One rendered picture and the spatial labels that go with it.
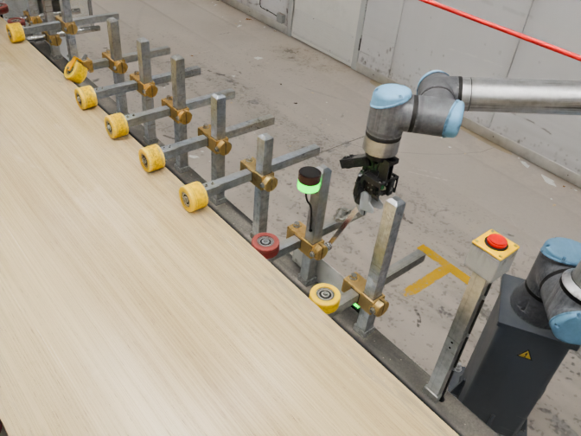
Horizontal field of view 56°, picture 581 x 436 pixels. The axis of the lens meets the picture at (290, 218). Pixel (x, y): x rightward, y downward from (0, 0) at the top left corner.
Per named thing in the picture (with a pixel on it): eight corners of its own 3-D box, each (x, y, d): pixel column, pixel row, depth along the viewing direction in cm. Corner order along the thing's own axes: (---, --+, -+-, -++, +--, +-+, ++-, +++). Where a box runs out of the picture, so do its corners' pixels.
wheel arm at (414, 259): (415, 257, 171) (418, 246, 168) (424, 264, 169) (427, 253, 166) (310, 319, 147) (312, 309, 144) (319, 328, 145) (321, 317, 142)
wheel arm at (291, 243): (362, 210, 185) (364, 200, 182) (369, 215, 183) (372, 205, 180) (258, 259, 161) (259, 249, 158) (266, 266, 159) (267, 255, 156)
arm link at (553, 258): (567, 275, 186) (589, 235, 175) (581, 312, 173) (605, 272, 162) (521, 267, 187) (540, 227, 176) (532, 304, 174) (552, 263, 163)
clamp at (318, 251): (297, 233, 173) (299, 220, 170) (327, 256, 165) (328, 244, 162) (284, 239, 170) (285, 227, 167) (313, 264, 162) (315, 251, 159)
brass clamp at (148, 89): (143, 82, 224) (142, 71, 221) (159, 95, 216) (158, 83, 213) (129, 86, 221) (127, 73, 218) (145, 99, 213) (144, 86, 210)
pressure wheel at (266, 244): (265, 256, 166) (268, 227, 159) (282, 272, 162) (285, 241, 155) (244, 266, 162) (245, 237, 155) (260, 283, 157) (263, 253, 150)
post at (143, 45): (153, 146, 235) (144, 35, 206) (157, 150, 233) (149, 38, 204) (145, 149, 233) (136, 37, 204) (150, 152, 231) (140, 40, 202)
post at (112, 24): (125, 123, 250) (114, 16, 220) (130, 125, 248) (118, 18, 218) (118, 125, 248) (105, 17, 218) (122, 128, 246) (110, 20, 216)
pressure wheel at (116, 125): (120, 107, 190) (130, 126, 189) (117, 120, 197) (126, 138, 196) (104, 112, 187) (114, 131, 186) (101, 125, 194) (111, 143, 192)
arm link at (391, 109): (416, 99, 125) (372, 93, 126) (405, 147, 133) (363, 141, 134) (414, 83, 133) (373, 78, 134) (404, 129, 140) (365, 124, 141)
